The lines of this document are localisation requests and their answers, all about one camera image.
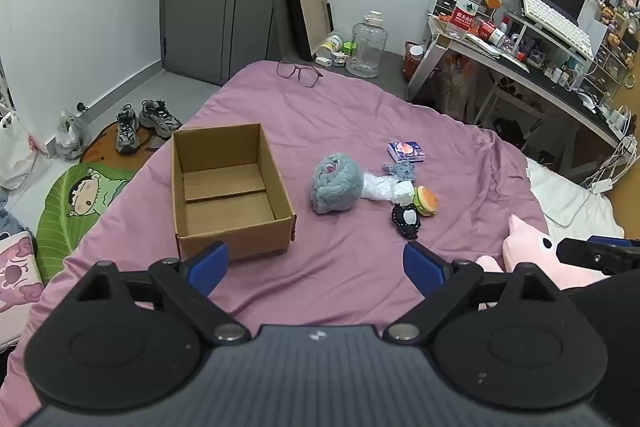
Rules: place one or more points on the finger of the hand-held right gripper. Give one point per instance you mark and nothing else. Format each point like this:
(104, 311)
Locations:
(595, 257)

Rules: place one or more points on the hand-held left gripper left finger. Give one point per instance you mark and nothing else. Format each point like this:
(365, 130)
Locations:
(212, 264)

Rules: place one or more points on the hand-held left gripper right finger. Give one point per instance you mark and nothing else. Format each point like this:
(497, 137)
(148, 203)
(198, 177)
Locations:
(420, 264)

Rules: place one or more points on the black penguin plush toy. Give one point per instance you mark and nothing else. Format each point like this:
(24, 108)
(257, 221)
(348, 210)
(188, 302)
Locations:
(407, 219)

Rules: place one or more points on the brown cardboard box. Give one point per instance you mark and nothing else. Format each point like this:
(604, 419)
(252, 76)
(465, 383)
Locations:
(225, 212)

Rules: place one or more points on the hamburger plush toy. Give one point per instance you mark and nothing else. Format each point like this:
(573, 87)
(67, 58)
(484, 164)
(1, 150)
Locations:
(426, 202)

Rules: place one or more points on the denim elephant toy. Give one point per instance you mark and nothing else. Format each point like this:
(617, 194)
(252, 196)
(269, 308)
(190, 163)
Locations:
(401, 170)

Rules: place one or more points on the grey-blue fluffy plush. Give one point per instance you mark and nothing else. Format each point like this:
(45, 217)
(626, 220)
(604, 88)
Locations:
(337, 187)

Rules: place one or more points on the blue picture card pack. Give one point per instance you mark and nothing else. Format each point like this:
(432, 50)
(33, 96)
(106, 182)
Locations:
(405, 151)

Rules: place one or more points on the pink plush toy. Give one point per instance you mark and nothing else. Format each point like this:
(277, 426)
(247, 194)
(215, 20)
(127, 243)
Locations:
(530, 252)

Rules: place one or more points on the white bedding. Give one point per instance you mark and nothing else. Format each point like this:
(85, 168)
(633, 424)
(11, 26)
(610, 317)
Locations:
(560, 197)

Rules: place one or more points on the green cartoon floor mat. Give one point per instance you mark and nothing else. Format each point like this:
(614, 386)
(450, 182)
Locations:
(65, 217)

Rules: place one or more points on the grey sneaker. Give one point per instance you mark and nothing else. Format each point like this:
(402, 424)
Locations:
(126, 129)
(159, 117)

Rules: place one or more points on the brown round floor mat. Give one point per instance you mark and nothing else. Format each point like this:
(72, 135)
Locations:
(100, 154)

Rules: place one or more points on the mauve bed sheet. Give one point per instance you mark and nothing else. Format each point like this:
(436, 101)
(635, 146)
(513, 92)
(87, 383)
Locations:
(325, 117)

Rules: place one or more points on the white desk with black top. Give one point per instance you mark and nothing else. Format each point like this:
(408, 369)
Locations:
(545, 84)

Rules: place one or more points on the translucent printed plastic bag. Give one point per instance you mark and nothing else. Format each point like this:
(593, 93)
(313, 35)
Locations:
(456, 87)

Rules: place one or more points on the grey plastic bag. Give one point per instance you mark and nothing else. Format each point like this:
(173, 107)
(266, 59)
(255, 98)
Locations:
(70, 137)

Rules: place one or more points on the pink cartoon cushion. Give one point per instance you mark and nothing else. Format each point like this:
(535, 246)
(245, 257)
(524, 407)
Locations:
(15, 272)

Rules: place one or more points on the red-brown jar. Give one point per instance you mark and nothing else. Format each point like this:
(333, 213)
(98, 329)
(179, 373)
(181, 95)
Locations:
(413, 62)

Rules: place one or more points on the purple-framed eyeglasses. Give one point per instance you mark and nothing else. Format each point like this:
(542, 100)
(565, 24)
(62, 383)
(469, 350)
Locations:
(310, 79)

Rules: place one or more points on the white desktop shelf riser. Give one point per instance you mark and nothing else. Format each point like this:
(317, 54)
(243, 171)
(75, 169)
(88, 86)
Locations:
(550, 44)

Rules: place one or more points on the large clear water jug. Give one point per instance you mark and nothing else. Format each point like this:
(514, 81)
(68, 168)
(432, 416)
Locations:
(366, 47)

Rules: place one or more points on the white plastic shopping bag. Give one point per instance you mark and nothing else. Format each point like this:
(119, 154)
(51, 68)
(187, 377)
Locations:
(17, 152)

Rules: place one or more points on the small white charger box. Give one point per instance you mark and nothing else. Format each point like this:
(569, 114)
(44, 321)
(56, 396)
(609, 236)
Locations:
(323, 60)

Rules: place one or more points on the white keyboard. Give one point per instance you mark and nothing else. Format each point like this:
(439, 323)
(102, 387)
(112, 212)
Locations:
(555, 24)

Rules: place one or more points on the red can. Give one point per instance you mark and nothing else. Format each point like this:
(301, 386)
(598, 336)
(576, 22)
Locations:
(492, 33)

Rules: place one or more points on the clear red-label water bottle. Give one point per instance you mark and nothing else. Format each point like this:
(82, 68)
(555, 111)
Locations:
(465, 7)

